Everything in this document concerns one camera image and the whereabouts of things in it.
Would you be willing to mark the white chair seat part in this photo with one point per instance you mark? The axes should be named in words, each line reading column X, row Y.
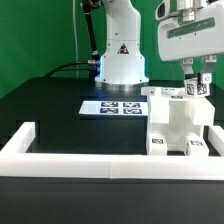
column 175, row 133

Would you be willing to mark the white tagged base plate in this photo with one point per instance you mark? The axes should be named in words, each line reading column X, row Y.
column 114, row 108

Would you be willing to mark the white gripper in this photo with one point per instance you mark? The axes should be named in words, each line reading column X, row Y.
column 189, row 29

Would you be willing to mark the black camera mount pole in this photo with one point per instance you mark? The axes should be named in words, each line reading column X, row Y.
column 88, row 6

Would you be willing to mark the white tagged cube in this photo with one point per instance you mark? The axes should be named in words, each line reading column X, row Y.
column 194, row 89

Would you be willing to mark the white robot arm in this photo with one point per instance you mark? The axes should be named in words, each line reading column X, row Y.
column 122, row 65

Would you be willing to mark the white U-shaped fence frame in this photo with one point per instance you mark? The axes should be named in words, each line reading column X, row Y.
column 16, row 161

